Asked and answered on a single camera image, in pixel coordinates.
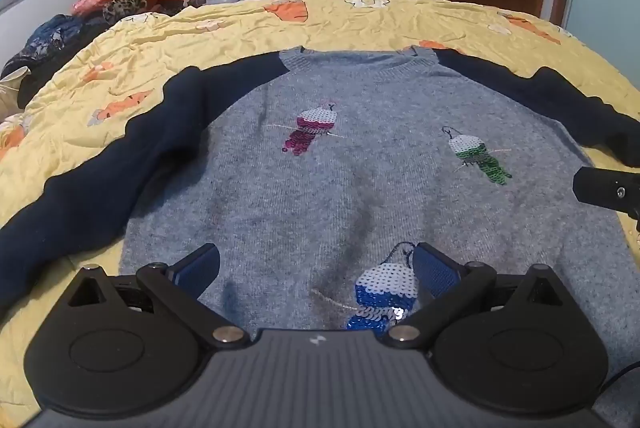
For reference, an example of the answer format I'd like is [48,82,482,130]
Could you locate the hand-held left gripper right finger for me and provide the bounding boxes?
[381,241,574,350]

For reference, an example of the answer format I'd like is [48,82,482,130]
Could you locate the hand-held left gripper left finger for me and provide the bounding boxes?
[67,243,249,350]

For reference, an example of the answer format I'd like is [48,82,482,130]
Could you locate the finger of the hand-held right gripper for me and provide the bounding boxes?
[572,165,640,233]

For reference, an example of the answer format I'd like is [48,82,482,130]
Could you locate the grey sweater with navy sleeves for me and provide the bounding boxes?
[0,44,640,381]

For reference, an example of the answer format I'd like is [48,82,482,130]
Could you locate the dark floral clothes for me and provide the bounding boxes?
[0,12,109,110]

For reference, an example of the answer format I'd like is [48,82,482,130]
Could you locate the yellow floral quilt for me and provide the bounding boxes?
[0,0,640,428]

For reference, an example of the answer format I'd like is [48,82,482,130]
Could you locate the leopard print cloth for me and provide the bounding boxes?
[102,0,149,25]

